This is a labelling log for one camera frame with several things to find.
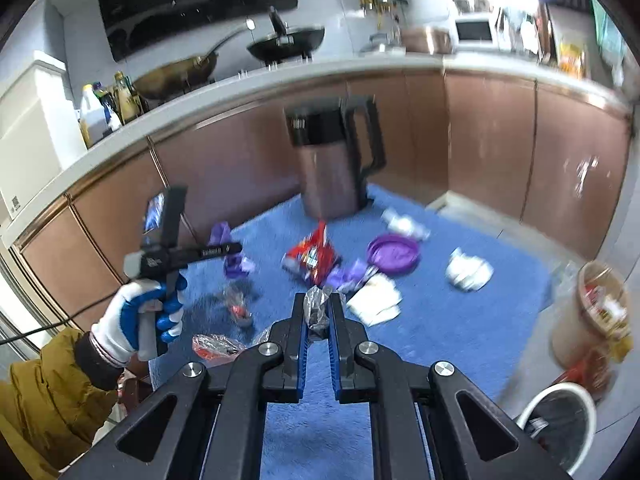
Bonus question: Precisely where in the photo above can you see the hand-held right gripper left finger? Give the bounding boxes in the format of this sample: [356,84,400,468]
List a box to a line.
[59,292,311,480]

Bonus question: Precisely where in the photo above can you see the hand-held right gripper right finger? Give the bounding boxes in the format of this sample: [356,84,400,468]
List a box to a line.
[327,292,576,480]

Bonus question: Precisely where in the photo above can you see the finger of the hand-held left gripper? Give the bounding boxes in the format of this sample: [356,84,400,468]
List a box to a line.
[172,241,244,265]

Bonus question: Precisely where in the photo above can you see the clear plastic wrapper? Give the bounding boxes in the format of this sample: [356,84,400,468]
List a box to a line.
[304,286,334,344]

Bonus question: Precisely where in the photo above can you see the white trash bin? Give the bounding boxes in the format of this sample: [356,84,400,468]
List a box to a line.
[515,382,598,466]

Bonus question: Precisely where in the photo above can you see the person's left forearm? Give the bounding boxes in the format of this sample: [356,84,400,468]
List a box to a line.
[0,327,126,480]

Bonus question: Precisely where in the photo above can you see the person's left hand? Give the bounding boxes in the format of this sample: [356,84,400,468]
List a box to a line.
[91,275,189,367]

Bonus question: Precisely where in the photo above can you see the purple plastic wrapper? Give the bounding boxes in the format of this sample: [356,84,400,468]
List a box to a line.
[209,221,258,281]

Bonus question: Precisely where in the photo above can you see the flat white paper napkin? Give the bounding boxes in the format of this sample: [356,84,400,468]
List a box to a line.
[346,275,403,328]

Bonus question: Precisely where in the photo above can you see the purple foil wrapper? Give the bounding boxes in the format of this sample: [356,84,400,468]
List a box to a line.
[325,259,381,293]

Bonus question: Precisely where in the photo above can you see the red snack wrapper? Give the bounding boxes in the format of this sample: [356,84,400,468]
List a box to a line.
[281,221,344,286]

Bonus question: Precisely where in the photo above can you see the red plastic bag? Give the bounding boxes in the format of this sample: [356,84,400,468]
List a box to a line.
[192,334,246,361]

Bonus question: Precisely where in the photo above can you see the blue fluffy mat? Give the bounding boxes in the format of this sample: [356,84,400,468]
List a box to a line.
[180,182,553,480]

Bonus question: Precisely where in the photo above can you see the purple plastic lid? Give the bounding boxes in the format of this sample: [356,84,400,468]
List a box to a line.
[367,232,420,276]

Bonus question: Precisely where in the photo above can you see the blue capped bottle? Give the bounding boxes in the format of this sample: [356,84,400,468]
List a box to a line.
[97,82,122,132]

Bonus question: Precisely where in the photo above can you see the white cooking oil jug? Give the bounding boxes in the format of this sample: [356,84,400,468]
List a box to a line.
[79,84,108,148]

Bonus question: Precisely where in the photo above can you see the bronze wok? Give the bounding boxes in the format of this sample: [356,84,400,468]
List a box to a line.
[131,27,251,101]

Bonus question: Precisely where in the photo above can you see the small crumpled white tissue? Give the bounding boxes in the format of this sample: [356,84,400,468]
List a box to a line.
[381,208,431,241]

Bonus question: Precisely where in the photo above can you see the large crumpled white tissue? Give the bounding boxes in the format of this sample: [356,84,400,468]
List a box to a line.
[446,247,495,292]

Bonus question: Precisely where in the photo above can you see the white cabinet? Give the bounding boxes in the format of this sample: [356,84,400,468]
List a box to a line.
[0,50,88,231]

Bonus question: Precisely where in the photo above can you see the white kitchen countertop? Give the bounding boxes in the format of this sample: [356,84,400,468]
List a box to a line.
[0,52,636,251]

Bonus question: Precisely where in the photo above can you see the black frying pan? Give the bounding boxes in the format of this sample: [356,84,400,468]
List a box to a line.
[246,6,326,61]

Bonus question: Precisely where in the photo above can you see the beige plastic bucket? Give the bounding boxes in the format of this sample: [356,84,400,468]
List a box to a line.
[550,260,633,368]

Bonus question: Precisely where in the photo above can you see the copper kitchen base cabinets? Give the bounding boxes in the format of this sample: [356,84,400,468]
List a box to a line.
[12,67,632,331]

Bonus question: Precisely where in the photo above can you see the gold snack packaging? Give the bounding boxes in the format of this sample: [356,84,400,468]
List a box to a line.
[607,330,633,361]

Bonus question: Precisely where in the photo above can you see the copper metal box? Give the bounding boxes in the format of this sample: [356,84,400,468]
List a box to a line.
[400,25,453,55]

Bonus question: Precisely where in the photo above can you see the white microwave oven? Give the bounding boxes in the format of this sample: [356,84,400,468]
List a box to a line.
[455,16,501,51]

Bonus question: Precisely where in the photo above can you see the yellow food package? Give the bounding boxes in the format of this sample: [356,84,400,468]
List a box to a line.
[557,42,586,78]

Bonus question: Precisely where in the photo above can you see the green plastic bag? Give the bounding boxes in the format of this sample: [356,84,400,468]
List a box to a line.
[590,0,626,86]

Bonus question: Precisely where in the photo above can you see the copper kettle with black handle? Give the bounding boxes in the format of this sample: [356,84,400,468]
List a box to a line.
[284,95,387,221]

